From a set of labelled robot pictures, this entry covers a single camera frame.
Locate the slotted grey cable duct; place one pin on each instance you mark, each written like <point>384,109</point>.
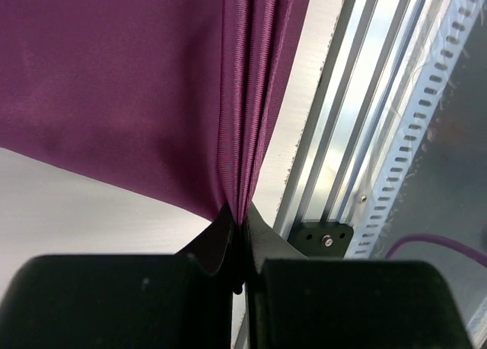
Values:
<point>441,41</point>

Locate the aluminium front rail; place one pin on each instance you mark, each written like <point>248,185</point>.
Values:
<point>350,56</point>

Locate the purple satin napkin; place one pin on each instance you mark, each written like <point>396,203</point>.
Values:
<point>172,99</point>

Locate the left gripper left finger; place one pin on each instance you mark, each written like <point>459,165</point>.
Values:
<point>182,300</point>

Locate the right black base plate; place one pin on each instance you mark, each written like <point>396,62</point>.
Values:
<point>317,239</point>

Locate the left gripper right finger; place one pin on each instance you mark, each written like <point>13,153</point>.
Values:
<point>297,302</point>

